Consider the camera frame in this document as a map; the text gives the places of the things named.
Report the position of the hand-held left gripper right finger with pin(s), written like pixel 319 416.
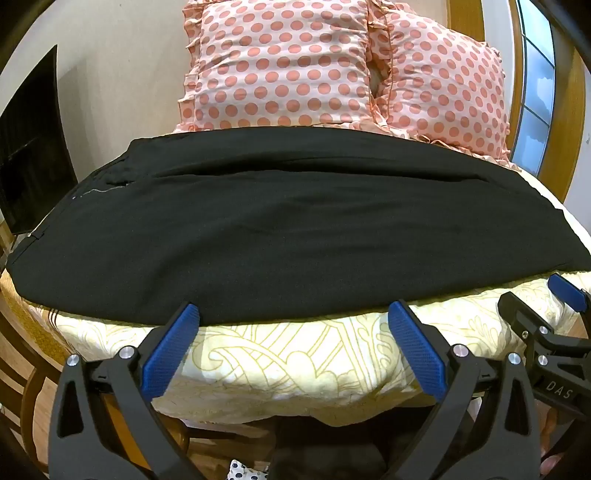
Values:
pixel 418 350

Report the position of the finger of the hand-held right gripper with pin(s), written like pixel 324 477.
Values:
pixel 524 318
pixel 567 290

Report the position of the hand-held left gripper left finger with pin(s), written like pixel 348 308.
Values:
pixel 170 350

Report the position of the black pants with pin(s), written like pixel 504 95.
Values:
pixel 277 221

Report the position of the yellow patterned bed sheet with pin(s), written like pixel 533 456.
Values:
pixel 300 360

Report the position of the white black-dotted cloth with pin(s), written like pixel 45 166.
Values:
pixel 247 470

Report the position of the wooden chair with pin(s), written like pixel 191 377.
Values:
pixel 23 350

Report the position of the wooden framed window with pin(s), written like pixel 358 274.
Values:
pixel 535 87

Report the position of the black flat screen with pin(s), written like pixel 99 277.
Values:
pixel 32 152

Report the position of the small pink polka dot pillow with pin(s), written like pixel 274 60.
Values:
pixel 443 83

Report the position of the large pink polka dot pillow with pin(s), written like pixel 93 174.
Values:
pixel 281 64

